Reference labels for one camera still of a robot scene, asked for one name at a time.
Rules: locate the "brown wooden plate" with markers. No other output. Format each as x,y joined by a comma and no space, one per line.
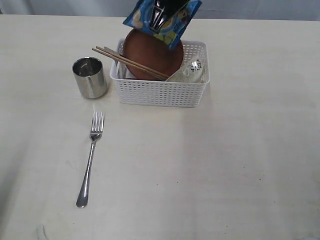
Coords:
153,53

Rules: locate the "silver metal fork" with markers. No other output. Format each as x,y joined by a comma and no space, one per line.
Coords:
96,132

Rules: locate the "white plastic woven basket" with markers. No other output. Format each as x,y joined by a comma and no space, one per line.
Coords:
163,93

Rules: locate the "speckled ceramic bowl with flowers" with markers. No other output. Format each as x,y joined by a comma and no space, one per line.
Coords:
190,72

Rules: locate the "stainless steel cup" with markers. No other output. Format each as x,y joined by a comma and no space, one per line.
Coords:
90,78

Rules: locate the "blue chips bag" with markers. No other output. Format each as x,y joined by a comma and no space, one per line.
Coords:
172,30

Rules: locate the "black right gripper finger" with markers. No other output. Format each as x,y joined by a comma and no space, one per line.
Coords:
162,11

